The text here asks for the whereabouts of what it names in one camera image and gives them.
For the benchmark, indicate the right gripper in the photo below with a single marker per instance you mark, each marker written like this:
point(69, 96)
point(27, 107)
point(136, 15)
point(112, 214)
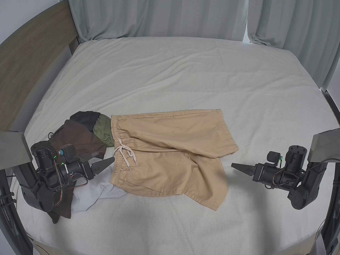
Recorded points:
point(265, 173)

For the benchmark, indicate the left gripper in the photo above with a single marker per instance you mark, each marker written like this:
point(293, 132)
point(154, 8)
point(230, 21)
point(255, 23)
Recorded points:
point(79, 170)

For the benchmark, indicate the beige shorts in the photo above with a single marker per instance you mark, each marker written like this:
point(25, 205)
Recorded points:
point(172, 153)

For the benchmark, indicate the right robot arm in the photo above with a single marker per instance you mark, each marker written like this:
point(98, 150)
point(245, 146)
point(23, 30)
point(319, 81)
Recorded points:
point(305, 190)

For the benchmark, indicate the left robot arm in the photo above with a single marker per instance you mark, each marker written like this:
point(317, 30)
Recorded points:
point(31, 192)

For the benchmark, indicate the bed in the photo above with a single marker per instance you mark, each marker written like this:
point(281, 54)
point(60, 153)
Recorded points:
point(172, 70)

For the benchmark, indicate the white garment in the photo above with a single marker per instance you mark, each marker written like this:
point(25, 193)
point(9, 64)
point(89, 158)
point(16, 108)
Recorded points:
point(93, 195)

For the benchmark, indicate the brown garment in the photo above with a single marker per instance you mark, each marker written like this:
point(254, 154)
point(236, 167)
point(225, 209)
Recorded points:
point(77, 139)

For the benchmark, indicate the green garment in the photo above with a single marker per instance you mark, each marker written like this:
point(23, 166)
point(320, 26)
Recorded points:
point(102, 131)

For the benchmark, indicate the black garment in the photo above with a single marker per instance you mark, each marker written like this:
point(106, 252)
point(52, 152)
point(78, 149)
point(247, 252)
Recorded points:
point(83, 119)

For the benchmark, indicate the window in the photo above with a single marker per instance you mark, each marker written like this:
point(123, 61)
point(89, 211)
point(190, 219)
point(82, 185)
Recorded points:
point(246, 37)

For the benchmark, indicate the pale green curtain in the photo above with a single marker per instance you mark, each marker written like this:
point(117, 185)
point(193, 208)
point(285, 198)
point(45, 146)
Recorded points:
point(292, 14)
point(159, 9)

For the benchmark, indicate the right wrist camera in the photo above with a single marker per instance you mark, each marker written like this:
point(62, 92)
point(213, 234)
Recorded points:
point(273, 157)

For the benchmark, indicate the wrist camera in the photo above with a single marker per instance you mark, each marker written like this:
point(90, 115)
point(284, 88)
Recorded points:
point(273, 157)
point(68, 153)

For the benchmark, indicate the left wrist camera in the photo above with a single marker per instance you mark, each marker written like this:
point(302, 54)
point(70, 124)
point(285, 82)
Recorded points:
point(68, 153)

